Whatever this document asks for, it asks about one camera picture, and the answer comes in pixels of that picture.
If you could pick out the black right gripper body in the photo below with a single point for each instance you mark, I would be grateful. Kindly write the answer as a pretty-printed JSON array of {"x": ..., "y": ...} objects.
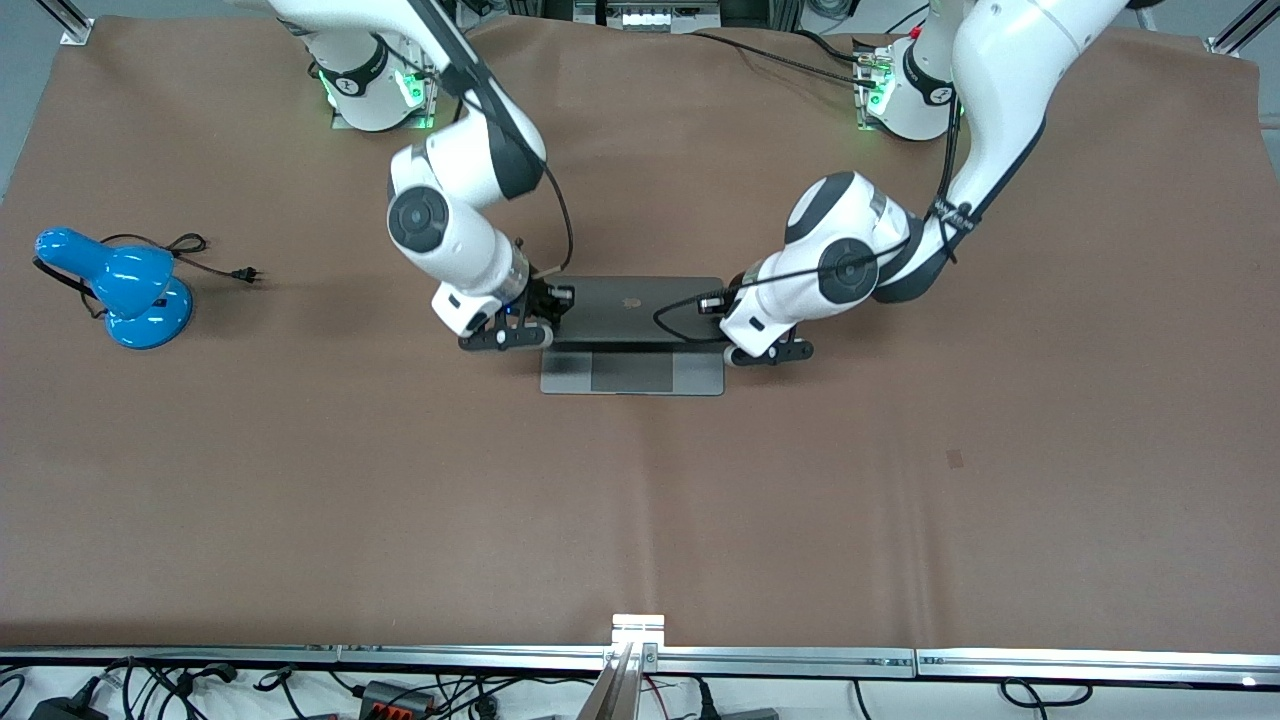
[{"x": 541, "y": 297}]

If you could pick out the grey laptop computer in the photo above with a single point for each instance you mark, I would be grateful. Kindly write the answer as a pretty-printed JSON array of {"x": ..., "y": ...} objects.
[{"x": 640, "y": 372}]

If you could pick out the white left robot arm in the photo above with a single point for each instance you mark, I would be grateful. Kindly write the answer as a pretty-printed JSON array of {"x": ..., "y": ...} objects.
[{"x": 1000, "y": 80}]

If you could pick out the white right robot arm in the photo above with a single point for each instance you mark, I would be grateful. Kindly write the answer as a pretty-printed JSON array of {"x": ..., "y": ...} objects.
[{"x": 460, "y": 160}]

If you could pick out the brown table cover sheet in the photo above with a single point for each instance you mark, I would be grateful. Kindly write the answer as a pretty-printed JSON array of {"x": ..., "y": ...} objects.
[{"x": 400, "y": 500}]

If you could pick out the metal rack with power strip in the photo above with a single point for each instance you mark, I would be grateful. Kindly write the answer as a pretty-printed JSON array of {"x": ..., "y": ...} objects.
[{"x": 648, "y": 15}]

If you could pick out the blue desk lamp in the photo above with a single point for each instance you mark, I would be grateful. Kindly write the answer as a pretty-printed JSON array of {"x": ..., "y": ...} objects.
[{"x": 140, "y": 300}]

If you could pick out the grey connector box orange levers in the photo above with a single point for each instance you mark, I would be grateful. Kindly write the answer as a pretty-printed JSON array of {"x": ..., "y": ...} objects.
[{"x": 395, "y": 697}]

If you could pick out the aluminium corner profile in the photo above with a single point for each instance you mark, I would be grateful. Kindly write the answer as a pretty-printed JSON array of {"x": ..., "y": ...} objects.
[
  {"x": 1232, "y": 30},
  {"x": 72, "y": 25}
]

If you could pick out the black power adapter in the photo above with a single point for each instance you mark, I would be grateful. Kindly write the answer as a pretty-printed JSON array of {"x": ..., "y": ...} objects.
[{"x": 65, "y": 710}]

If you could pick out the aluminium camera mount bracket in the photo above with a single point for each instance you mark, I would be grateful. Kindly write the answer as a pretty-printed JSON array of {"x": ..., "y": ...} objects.
[{"x": 637, "y": 630}]

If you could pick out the aluminium table edge rail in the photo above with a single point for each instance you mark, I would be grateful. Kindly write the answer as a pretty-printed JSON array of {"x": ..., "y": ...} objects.
[
  {"x": 1100, "y": 665},
  {"x": 780, "y": 660},
  {"x": 170, "y": 655}
]

